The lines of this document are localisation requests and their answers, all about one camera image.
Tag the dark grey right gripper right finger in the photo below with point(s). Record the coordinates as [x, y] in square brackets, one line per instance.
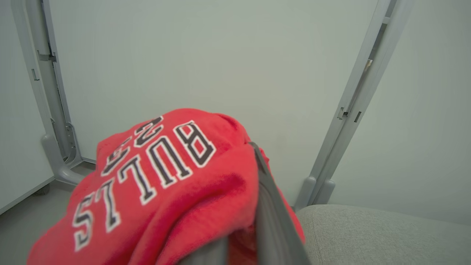
[274, 228]

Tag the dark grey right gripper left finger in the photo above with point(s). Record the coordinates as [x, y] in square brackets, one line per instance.
[215, 255]

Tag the grey partition bottom rail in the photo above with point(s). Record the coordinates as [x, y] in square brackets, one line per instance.
[88, 160]

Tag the grey partition post curved foot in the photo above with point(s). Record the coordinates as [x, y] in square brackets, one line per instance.
[46, 92]

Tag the grey fabric sofa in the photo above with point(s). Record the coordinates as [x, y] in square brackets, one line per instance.
[386, 239]

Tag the red Bulls basketball jersey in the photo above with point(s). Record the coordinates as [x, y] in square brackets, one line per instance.
[176, 206]

